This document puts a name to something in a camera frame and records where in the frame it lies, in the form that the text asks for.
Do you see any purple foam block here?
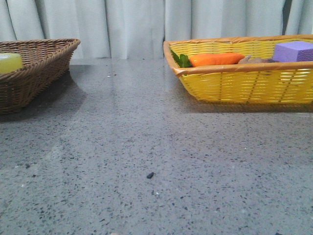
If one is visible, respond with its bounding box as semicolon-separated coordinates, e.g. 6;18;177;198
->
273;41;313;62

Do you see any yellow packing tape roll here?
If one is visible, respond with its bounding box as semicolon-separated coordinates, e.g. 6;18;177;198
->
0;53;23;74

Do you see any brown toy potato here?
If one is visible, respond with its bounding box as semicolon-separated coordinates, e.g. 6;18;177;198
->
238;55;278;64

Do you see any white curtain backdrop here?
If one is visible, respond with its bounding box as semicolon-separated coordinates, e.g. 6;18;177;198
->
0;0;313;59

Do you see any orange toy carrot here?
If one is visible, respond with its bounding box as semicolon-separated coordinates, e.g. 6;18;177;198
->
171;50;245;68

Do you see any brown wicker basket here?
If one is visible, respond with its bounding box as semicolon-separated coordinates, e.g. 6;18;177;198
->
0;38;81;115

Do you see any yellow woven basket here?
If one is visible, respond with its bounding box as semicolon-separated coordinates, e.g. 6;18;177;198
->
163;34;313;104

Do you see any small black debris chip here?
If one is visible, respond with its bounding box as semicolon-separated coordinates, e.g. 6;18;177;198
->
146;172;154;179

